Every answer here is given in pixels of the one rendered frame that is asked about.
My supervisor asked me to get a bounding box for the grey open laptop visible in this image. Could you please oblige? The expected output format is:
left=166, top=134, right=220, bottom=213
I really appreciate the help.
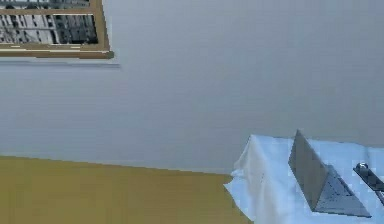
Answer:
left=287, top=129, right=372, bottom=219

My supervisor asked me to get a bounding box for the white cloth covered bed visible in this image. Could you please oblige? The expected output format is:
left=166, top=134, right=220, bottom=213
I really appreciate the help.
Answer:
left=223, top=133, right=384, bottom=224

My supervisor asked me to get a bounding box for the wooden framed window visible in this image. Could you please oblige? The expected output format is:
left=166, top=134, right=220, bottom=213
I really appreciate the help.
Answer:
left=0, top=0, right=115, bottom=60

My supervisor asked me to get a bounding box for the black remote control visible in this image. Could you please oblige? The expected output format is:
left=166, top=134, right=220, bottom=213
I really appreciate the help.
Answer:
left=353, top=162, right=384, bottom=206

